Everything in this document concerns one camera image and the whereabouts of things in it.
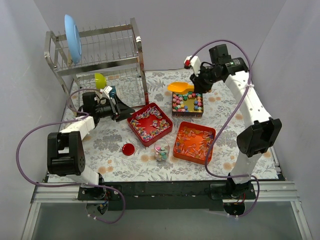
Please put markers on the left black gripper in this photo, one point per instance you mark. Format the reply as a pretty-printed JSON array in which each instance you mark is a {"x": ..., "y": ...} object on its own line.
[{"x": 116, "y": 107}]

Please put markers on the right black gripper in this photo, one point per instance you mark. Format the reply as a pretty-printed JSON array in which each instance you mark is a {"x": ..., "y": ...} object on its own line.
[{"x": 200, "y": 83}]

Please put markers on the yellow plastic scoop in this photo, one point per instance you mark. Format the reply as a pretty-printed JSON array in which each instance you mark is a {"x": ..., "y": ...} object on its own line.
[{"x": 180, "y": 87}]

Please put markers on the red tray swirl lollipops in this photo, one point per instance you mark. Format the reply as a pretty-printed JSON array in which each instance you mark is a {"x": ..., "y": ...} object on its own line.
[{"x": 150, "y": 124}]

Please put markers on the orange tray clear lollipops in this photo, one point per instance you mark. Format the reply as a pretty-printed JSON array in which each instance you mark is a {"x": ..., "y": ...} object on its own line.
[{"x": 193, "y": 141}]

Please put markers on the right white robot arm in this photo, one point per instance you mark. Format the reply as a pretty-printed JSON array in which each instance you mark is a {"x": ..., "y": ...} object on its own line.
[{"x": 261, "y": 129}]

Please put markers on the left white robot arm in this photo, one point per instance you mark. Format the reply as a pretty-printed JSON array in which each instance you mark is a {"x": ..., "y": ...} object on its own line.
[{"x": 65, "y": 151}]

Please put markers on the dark tin star candies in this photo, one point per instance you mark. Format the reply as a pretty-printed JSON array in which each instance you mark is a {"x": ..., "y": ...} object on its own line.
[{"x": 190, "y": 105}]

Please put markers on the teal white cup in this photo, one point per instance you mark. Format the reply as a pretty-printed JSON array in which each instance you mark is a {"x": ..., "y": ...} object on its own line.
[{"x": 113, "y": 92}]

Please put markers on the lime green bowl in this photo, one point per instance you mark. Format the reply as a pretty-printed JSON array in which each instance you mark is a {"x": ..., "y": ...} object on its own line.
[{"x": 100, "y": 81}]

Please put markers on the red jar lid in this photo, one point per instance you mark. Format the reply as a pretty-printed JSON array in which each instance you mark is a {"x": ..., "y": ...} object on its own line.
[{"x": 128, "y": 149}]

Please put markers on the floral table mat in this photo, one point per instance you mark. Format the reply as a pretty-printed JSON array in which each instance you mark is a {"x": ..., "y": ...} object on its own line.
[{"x": 103, "y": 146}]

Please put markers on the steel dish rack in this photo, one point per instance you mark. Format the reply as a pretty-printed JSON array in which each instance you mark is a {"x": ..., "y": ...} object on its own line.
[{"x": 116, "y": 52}]

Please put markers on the blue plate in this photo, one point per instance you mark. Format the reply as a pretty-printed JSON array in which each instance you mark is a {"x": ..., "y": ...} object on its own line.
[{"x": 73, "y": 39}]

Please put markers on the clear glass jar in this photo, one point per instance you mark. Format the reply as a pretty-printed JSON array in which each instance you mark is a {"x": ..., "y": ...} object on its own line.
[{"x": 161, "y": 150}]

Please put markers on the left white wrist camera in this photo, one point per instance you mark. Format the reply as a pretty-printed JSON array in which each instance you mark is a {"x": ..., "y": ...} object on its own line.
[{"x": 105, "y": 92}]

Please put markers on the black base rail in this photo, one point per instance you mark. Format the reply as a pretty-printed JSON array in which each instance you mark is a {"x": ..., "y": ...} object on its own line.
[{"x": 166, "y": 195}]

